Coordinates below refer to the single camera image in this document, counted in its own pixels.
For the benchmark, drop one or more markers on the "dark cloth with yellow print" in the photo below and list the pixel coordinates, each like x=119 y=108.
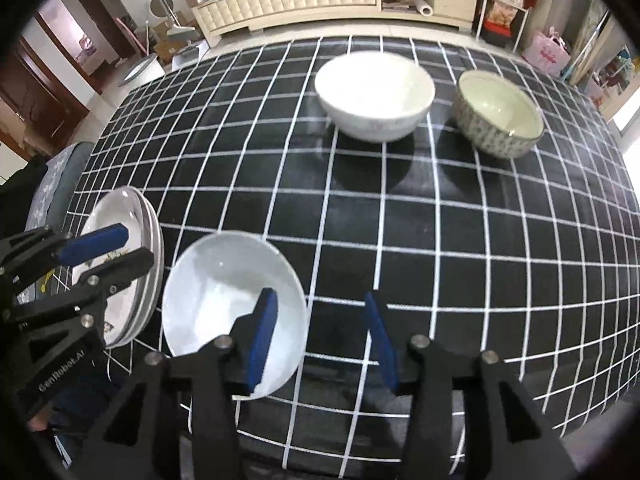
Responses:
x=45 y=282

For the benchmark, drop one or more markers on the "plain white bowl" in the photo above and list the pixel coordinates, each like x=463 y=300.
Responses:
x=375 y=95

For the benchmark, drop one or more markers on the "white paper roll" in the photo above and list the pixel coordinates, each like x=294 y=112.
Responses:
x=421 y=5

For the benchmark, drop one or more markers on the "brown door frame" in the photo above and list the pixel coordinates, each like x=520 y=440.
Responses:
x=100 y=15

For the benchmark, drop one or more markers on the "dark brown wooden door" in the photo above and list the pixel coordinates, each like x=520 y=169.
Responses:
x=35 y=100

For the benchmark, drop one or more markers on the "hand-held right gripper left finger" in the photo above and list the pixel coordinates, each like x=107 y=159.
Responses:
x=262 y=340

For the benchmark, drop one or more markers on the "pink bag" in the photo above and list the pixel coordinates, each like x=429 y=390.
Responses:
x=547 y=52

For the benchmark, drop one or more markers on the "white shelf rack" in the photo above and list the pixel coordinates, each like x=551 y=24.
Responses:
x=505 y=5

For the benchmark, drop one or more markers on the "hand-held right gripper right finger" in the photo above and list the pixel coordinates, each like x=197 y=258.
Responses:
x=382 y=345

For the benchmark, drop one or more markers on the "cream television cabinet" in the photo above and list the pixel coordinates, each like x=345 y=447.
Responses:
x=300 y=0

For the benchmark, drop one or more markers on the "grey dustpan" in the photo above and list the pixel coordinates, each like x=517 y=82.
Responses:
x=187 y=55

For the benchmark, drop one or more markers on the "round brown wall disc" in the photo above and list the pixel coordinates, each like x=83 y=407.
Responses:
x=161 y=6

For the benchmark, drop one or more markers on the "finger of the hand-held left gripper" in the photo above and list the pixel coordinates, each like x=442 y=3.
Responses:
x=95 y=245
x=122 y=266

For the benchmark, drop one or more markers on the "large plain white plate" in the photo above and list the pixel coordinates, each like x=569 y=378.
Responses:
x=159 y=255

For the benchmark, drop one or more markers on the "black printed garment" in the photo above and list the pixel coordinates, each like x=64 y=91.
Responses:
x=22 y=195

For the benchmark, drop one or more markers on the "black checkered tablecloth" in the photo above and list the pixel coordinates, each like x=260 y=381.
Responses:
x=350 y=210

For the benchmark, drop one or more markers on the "small white patterned plate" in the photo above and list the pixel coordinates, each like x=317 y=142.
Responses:
x=112 y=210

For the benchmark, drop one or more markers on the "green patterned bowl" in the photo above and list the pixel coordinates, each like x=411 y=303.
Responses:
x=500 y=115

